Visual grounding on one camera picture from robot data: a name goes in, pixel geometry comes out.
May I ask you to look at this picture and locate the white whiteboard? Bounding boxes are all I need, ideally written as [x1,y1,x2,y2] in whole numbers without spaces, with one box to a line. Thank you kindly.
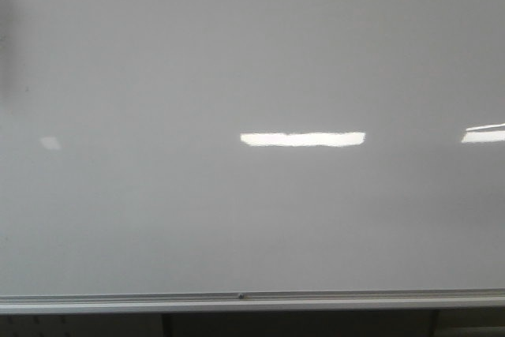
[1,0,504,296]

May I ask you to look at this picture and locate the aluminium whiteboard tray rail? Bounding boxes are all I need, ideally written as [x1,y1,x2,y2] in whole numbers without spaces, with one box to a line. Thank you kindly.
[1,289,504,315]

